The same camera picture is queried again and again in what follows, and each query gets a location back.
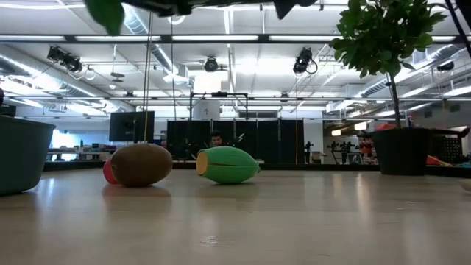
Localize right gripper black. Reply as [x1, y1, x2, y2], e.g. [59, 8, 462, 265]
[123, 0, 193, 18]

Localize green toy lettuce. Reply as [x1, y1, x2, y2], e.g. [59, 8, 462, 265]
[83, 0, 125, 37]

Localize brown toy kiwi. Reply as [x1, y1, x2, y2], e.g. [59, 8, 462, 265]
[110, 142, 174, 188]

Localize red toy strawberry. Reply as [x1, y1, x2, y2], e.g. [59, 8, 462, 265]
[102, 158, 120, 186]

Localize green toy corn cob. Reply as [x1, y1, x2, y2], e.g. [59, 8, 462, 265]
[196, 146, 261, 185]

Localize teal plastic tupperware container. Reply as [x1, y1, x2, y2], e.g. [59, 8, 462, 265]
[0, 116, 57, 196]

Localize black computer monitor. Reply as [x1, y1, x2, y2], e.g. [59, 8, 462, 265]
[109, 110, 156, 143]

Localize person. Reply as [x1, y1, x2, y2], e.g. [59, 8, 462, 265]
[209, 130, 226, 148]

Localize black partition panels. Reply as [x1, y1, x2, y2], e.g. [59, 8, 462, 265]
[166, 119, 305, 165]

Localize green leafy potted plant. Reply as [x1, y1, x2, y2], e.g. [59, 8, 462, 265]
[329, 0, 448, 130]

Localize black tripod stands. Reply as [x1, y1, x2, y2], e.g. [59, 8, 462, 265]
[327, 141, 356, 166]

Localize black plant pot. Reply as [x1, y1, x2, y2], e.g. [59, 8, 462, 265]
[370, 127, 431, 176]

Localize black perforated crate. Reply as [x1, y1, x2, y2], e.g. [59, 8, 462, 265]
[428, 127, 471, 166]

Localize hanging black cable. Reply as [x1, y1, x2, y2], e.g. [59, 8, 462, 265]
[169, 16, 177, 121]

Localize black overhead frame bar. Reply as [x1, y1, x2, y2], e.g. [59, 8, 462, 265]
[0, 34, 471, 44]

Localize black metal stand frame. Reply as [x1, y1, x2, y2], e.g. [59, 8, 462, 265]
[188, 91, 249, 122]

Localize black aluminium table frame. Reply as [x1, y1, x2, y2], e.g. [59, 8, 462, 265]
[43, 160, 471, 178]

